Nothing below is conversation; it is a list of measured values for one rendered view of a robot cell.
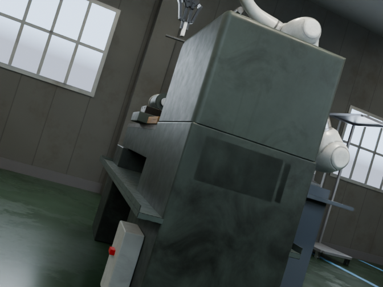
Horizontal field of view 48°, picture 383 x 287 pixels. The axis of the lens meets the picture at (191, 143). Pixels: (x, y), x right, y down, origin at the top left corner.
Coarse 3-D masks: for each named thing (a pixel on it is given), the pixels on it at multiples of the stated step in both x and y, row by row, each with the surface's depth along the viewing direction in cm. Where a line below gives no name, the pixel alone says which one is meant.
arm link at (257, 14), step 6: (240, 0) 208; (246, 0) 207; (252, 0) 210; (246, 6) 210; (252, 6) 211; (246, 12) 214; (252, 12) 213; (258, 12) 213; (264, 12) 215; (252, 18) 216; (258, 18) 214; (264, 18) 214; (270, 18) 215; (270, 24) 215; (276, 24) 215
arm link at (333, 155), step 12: (288, 24) 205; (300, 24) 196; (312, 24) 196; (300, 36) 197; (312, 36) 196; (324, 132) 206; (336, 132) 208; (324, 144) 205; (336, 144) 203; (324, 156) 203; (336, 156) 201; (348, 156) 203; (324, 168) 206; (336, 168) 203
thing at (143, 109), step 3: (147, 105) 257; (141, 108) 273; (144, 108) 261; (147, 108) 257; (150, 108) 257; (153, 108) 258; (141, 111) 269; (144, 111) 257; (147, 111) 257; (150, 111) 257; (153, 111) 258; (156, 111) 258; (159, 111) 259; (153, 114) 258; (156, 114) 258; (159, 114) 259
